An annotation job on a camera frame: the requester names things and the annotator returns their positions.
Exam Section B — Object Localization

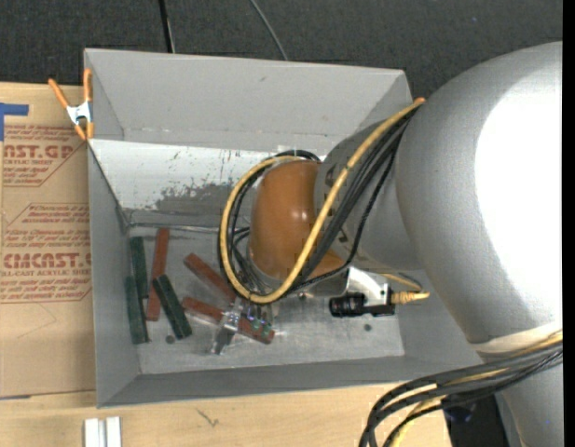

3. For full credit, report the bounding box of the brown cardboard board, red print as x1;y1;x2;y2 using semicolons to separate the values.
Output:
0;80;98;400

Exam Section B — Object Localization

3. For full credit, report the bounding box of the dark green flat block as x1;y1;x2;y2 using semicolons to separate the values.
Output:
152;274;194;341
124;275;151;345
129;236;150;298

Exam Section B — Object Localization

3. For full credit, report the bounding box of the black cylinder on white bracket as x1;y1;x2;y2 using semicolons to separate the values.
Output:
328;266;397;319

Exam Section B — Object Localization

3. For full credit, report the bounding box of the grey metal bin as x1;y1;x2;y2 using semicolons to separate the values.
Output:
83;47;485;410

